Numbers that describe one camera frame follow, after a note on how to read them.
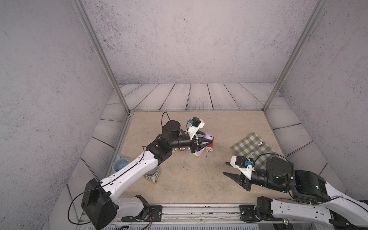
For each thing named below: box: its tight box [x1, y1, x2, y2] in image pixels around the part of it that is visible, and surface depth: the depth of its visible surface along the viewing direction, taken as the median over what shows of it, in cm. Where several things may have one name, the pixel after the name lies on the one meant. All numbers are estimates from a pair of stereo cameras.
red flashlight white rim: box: [205, 146, 214, 153], surface depth 97 cm
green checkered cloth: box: [230, 132, 276, 170], surface depth 98 cm
